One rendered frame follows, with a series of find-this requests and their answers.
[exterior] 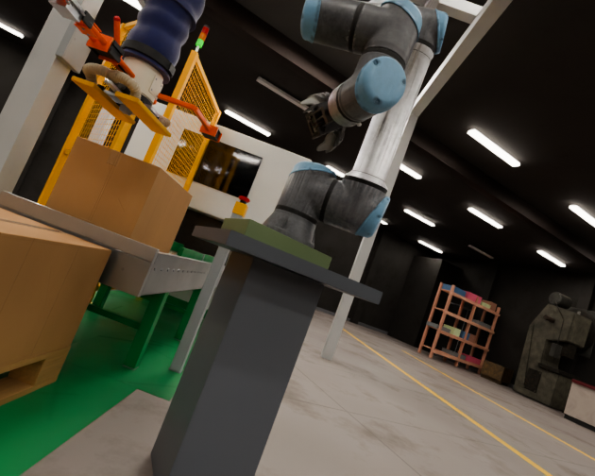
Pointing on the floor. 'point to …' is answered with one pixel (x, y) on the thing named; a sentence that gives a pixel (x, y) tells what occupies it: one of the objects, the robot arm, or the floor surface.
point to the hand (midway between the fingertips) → (319, 125)
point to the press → (552, 321)
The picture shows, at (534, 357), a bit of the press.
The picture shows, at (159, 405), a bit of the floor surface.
